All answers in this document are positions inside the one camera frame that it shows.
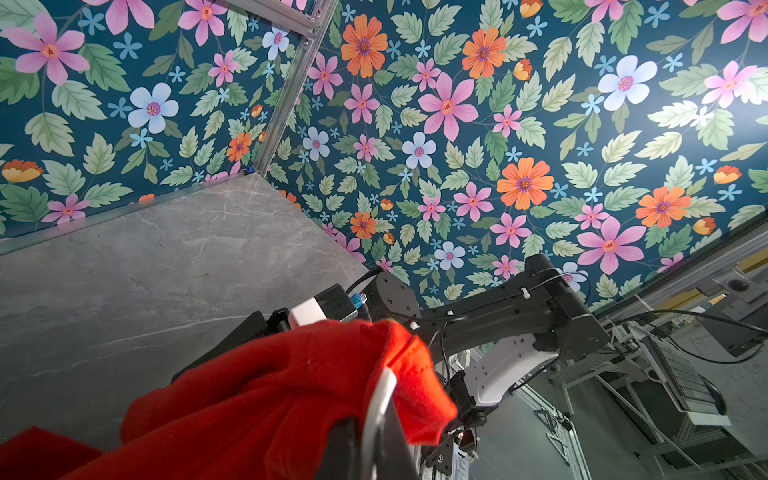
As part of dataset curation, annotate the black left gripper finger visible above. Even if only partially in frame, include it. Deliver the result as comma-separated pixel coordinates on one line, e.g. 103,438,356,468
314,368,419,480

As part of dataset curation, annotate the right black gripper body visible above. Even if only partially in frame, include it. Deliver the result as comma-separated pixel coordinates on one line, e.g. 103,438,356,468
170,308,290,384

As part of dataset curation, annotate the red cloth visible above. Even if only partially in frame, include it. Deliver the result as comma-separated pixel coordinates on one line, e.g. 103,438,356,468
1,320,457,479

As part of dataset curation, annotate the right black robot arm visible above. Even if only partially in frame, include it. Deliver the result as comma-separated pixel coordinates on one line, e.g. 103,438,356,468
207,254,608,479

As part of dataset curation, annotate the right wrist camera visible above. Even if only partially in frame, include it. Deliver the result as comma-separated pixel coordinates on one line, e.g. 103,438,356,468
288,284,365,330

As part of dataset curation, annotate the aluminium corner frame post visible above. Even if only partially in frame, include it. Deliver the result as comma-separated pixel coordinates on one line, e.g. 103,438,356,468
254,0,339,178

